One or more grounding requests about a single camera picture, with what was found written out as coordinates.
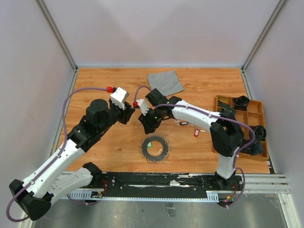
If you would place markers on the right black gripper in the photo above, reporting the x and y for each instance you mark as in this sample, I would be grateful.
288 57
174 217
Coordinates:
149 126

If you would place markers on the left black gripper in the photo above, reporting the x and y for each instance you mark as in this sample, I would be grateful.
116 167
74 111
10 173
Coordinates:
127 113

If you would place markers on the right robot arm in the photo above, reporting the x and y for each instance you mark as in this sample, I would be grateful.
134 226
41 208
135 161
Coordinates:
226 133

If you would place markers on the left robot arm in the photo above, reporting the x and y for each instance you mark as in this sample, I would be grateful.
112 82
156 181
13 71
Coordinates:
39 191

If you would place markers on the dark brown key tag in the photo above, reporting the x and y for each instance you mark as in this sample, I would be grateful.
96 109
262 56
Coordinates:
182 123

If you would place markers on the grey cloth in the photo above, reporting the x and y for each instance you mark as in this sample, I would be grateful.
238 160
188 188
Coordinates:
167 82

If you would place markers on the red key tag lower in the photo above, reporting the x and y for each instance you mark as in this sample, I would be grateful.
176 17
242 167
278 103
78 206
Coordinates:
197 131

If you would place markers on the rolled black tie top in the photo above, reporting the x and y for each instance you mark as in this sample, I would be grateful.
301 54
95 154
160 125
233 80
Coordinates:
240 103

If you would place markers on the wooden compartment tray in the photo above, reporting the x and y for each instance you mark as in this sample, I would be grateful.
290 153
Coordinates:
254 115

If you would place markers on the rolled dark tie right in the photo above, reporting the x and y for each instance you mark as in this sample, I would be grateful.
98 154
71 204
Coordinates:
260 132

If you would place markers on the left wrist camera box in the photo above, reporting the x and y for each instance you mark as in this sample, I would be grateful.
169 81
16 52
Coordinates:
119 97

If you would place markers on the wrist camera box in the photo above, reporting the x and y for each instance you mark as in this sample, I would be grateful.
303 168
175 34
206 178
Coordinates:
143 106
119 97

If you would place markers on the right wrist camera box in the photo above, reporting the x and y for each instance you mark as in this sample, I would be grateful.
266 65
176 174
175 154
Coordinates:
143 106

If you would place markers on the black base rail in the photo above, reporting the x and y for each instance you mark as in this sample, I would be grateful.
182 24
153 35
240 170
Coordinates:
163 185

